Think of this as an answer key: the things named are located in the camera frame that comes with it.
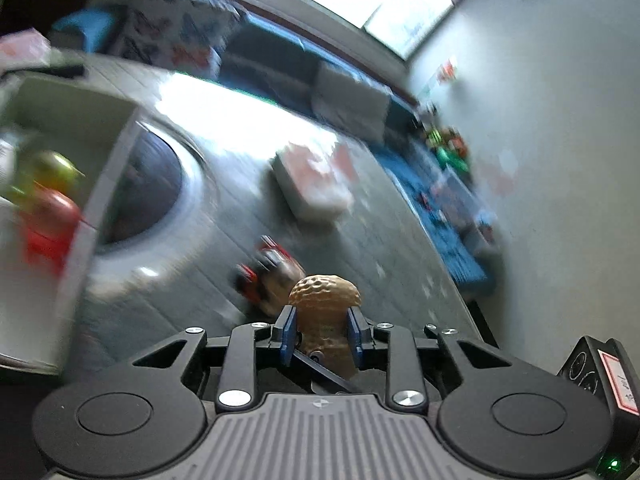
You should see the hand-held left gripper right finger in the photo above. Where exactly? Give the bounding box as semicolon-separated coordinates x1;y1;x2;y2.
346;305;507;411

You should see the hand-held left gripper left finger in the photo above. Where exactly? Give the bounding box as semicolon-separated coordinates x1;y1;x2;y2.
132;304;299;411

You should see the brown peanut toy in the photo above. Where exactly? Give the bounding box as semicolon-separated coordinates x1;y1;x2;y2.
289;274;362;382

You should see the orange-headed red doll toy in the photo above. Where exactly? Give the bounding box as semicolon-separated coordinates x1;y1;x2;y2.
17;187;83;277

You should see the green alien toy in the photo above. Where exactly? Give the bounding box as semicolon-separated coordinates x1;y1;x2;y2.
7;150;86;208

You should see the cardboard box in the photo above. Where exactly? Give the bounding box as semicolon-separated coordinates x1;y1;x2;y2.
0;72;144;377

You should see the clear plastic storage container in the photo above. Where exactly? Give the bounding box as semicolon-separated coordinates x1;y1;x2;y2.
430;167;485;227

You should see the black-haired red doll toy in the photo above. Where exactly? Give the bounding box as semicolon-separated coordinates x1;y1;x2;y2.
232;235;307;318

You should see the white and pink tissue pack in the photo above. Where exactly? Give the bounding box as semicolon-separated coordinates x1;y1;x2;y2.
271;141;357;222

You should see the round table turntable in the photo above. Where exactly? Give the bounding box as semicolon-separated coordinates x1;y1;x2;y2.
97;120;210;262

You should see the grey pillow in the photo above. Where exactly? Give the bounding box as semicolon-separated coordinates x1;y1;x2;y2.
311;62;392;143

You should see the blue cushioned bench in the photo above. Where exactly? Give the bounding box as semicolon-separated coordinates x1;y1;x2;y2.
50;7;490;295

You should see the flower pinwheel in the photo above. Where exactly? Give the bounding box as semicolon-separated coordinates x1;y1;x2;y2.
422;57;458;97

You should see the butterfly print pillow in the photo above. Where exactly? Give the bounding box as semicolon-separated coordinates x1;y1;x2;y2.
117;0;246;78

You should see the white plastic bag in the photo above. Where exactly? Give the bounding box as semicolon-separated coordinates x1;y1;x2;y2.
0;30;53;68

